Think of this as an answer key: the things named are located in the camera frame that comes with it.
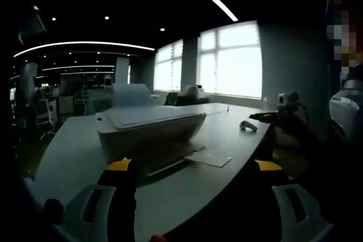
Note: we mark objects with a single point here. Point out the wide window with blinds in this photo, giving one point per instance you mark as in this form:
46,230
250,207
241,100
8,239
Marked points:
231,60

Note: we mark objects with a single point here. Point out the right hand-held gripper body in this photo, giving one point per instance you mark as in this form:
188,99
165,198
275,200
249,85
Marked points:
289,100

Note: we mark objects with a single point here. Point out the white office chair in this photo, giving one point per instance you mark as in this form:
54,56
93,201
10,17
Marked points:
46,113

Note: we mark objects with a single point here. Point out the mesh back office chair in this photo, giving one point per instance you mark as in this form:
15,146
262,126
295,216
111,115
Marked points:
171,99

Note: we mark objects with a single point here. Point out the white handheld controller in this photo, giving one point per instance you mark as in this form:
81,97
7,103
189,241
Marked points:
248,125

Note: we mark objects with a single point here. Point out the white machine by window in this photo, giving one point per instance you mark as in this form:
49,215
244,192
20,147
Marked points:
191,90

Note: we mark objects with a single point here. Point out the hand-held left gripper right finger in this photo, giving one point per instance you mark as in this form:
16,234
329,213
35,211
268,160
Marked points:
309,225

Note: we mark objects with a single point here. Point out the narrow window with blinds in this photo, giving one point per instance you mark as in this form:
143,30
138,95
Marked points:
168,66

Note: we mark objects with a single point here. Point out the white printer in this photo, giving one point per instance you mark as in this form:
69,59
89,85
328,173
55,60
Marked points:
147,142

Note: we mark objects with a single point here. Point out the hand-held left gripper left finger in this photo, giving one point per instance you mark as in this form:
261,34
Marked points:
93,225

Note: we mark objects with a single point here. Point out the person's left hand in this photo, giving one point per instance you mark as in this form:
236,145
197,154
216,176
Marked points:
158,238

